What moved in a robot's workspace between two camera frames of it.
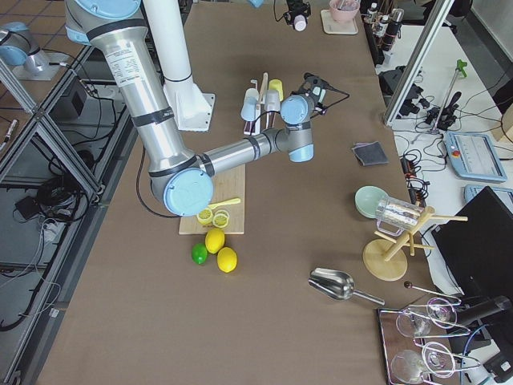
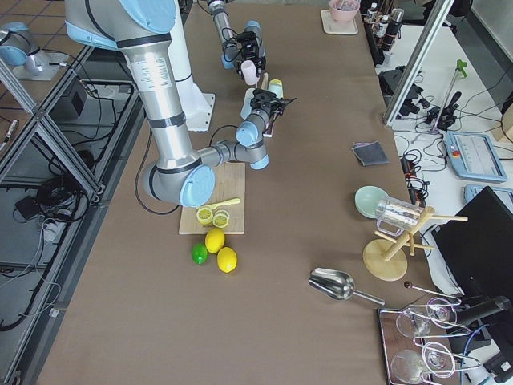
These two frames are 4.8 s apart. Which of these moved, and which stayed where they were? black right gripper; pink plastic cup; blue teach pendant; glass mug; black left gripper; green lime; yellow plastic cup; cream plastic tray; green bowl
Moved: pink plastic cup; black left gripper; black right gripper
Stayed: cream plastic tray; yellow plastic cup; green lime; blue teach pendant; glass mug; green bowl
